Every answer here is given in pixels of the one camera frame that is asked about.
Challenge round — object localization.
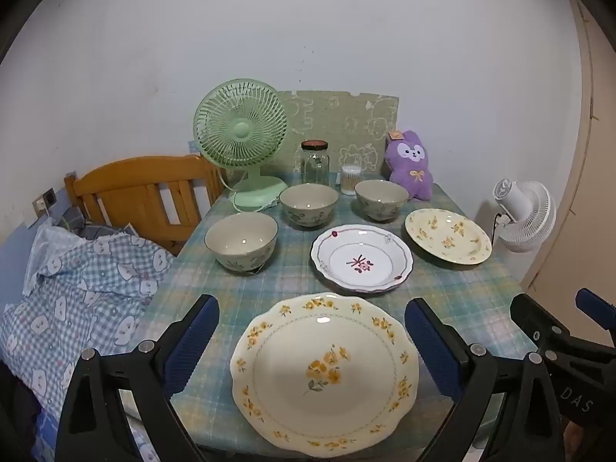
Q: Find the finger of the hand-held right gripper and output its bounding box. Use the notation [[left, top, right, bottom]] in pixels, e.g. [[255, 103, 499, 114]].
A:
[[576, 288, 616, 335], [510, 293, 573, 354]]

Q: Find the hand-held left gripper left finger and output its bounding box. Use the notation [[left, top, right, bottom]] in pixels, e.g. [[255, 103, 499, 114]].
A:
[[55, 293, 221, 462]]

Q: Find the glass jar with red lid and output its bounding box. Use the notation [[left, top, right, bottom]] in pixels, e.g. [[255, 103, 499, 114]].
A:
[[301, 140, 330, 187]]

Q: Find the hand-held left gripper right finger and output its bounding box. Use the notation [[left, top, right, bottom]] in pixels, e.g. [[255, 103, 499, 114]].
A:
[[404, 297, 564, 462]]

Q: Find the cotton swab container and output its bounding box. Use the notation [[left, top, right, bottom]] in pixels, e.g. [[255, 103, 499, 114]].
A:
[[341, 164, 363, 196]]

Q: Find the green patterned wall board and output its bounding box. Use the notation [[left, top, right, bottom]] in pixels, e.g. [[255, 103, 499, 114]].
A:
[[281, 90, 400, 179]]

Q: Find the wall socket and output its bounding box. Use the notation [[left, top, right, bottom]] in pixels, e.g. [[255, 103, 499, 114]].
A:
[[32, 190, 57, 217]]

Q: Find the plaid tablecloth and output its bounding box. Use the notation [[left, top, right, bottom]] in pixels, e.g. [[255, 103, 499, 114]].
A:
[[120, 173, 537, 462]]

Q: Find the grey plaid cloth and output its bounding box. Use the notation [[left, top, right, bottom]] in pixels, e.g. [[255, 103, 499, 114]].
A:
[[58, 214, 133, 242]]

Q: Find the dark cloth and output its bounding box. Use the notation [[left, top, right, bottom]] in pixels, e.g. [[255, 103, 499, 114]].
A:
[[0, 361, 42, 462]]

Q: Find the green desk fan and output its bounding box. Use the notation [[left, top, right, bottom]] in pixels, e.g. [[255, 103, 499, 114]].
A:
[[193, 78, 290, 213]]

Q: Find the small yellow floral plate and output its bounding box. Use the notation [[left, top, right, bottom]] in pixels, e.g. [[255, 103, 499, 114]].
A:
[[404, 208, 492, 265]]

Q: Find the white clip fan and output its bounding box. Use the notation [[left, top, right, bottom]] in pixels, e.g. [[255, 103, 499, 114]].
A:
[[492, 178, 557, 254]]

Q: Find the cream floral bowl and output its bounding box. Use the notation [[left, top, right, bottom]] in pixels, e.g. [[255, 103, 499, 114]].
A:
[[279, 184, 340, 228], [205, 212, 279, 273], [355, 179, 410, 223]]

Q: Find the large yellow floral plate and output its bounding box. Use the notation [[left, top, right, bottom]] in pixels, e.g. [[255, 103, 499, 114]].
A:
[[230, 293, 420, 458]]

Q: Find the purple plush toy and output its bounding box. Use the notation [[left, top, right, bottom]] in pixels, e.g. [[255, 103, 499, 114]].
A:
[[384, 129, 434, 201]]

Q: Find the wooden bed headboard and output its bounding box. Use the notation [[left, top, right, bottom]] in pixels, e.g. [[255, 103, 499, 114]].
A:
[[64, 154, 227, 257]]

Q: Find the white plate with red flower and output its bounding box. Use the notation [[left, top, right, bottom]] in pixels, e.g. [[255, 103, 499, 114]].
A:
[[310, 224, 413, 295]]

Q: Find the blue checked printed blanket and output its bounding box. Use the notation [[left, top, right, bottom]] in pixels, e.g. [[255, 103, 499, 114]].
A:
[[0, 224, 176, 424]]

